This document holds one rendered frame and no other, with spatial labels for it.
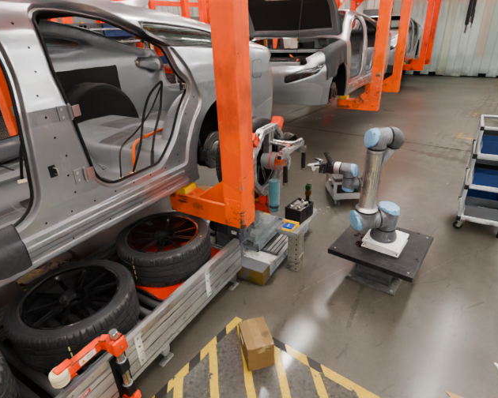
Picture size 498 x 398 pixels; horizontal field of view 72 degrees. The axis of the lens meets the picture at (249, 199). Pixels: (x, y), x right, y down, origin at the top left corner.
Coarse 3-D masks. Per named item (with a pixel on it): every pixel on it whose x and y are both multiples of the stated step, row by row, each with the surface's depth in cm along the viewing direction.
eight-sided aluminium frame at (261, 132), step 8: (264, 128) 260; (272, 128) 263; (264, 136) 253; (280, 136) 278; (256, 152) 249; (256, 160) 250; (256, 168) 253; (256, 176) 255; (272, 176) 293; (280, 176) 293; (256, 184) 257; (256, 192) 272; (264, 192) 272
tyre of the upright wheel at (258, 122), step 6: (252, 120) 258; (258, 120) 259; (264, 120) 266; (270, 120) 276; (252, 126) 253; (258, 126) 261; (252, 132) 254; (276, 138) 291; (276, 150) 295; (216, 156) 257; (216, 162) 258; (216, 168) 261
